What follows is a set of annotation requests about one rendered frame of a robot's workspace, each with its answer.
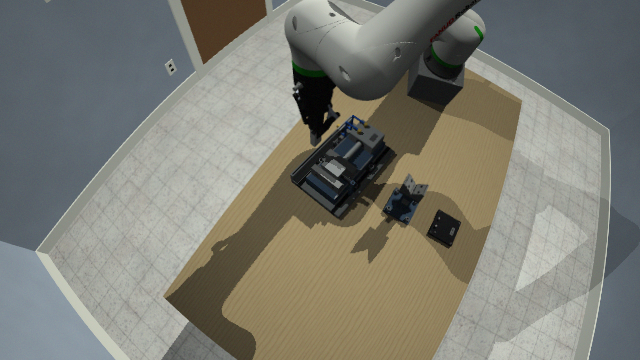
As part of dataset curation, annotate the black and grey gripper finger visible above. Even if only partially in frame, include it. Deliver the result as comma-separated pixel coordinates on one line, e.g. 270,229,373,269
293,91,314,146
311,104,340,147

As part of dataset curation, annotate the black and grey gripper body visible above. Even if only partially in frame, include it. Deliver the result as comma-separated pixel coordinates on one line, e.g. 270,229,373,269
298,90,333,115

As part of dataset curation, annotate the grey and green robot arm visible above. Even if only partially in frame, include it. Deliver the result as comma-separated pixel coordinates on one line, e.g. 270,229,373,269
284,0,486,101

